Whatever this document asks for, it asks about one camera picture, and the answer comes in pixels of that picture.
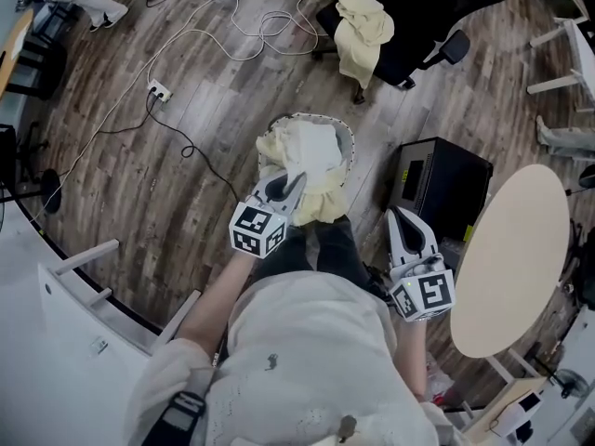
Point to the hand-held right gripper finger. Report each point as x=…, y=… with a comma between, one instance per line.
x=394, y=244
x=432, y=246

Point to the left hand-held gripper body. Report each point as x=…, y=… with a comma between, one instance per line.
x=253, y=226

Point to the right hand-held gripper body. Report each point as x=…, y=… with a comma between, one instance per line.
x=427, y=295

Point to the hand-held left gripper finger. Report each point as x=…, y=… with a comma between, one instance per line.
x=297, y=198
x=262, y=185

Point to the pale yellow clothes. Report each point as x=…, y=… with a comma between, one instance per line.
x=358, y=40
x=321, y=202

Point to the white clothes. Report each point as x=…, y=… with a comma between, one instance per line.
x=311, y=147

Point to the white grey laundry basket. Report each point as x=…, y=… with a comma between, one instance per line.
x=346, y=137

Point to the person's right forearm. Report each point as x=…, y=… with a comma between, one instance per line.
x=416, y=360

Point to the person's left forearm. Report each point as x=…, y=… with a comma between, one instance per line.
x=209, y=309

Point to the person's black trousers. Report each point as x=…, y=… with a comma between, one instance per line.
x=334, y=249

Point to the black metal cabinet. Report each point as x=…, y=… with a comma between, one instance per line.
x=460, y=179

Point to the round beige table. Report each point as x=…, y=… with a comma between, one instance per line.
x=511, y=258

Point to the person's white knit top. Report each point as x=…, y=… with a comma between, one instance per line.
x=316, y=342

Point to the wooden desk with white legs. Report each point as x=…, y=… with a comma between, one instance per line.
x=520, y=386

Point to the white power strip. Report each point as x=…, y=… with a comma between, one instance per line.
x=160, y=90

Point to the white appliance with screen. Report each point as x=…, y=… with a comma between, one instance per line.
x=511, y=418

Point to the small clear clip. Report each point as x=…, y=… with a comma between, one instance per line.
x=98, y=345

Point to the black stand base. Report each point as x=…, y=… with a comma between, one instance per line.
x=51, y=193

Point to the black office chair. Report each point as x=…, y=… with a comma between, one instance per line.
x=432, y=3

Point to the black metal stool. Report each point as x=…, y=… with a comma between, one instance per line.
x=46, y=63

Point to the round wooden table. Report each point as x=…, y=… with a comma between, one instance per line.
x=14, y=49

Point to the black pedestal fan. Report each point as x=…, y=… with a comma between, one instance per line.
x=572, y=381

